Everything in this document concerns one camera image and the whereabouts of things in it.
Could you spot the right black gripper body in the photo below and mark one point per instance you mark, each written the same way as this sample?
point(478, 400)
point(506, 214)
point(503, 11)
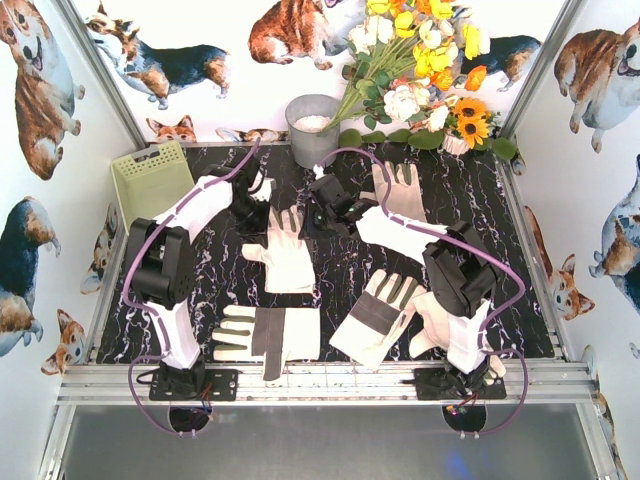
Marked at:
point(314, 223)

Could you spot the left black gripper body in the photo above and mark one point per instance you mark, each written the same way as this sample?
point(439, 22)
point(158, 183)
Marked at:
point(255, 220)

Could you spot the work glove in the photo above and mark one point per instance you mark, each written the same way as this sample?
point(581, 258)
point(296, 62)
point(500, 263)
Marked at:
point(271, 336)
point(379, 317)
point(287, 261)
point(405, 197)
point(435, 331)

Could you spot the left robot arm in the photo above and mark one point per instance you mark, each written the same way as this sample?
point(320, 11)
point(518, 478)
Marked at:
point(160, 261)

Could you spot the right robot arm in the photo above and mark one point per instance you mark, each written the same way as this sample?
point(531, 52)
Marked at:
point(454, 307)

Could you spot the green plastic storage basket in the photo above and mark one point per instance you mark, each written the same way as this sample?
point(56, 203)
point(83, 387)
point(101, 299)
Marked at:
point(150, 181)

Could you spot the grey metal bucket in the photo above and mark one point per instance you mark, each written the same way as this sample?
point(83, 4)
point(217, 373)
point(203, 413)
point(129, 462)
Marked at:
point(312, 135)

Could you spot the small sunflower pot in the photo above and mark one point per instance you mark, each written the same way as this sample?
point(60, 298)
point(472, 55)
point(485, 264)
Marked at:
point(471, 123)

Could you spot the artificial flower bouquet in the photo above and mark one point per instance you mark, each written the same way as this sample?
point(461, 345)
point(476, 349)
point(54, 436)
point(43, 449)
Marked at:
point(404, 57)

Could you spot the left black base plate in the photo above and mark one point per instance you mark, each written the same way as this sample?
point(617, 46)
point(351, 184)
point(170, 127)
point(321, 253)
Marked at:
point(210, 385)

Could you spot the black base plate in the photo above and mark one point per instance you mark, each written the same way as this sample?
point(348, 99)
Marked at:
point(440, 384)
point(210, 385)

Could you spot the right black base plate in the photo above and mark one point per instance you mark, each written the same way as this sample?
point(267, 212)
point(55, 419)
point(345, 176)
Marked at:
point(440, 384)

